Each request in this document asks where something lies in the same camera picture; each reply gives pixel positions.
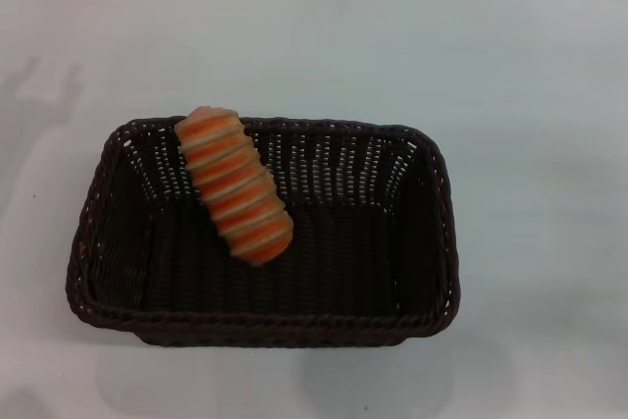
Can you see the dark brown wicker basket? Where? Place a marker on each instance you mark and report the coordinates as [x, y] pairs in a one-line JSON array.
[[319, 262]]

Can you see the orange striped bread roll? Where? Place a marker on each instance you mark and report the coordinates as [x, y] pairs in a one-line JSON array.
[[235, 188]]

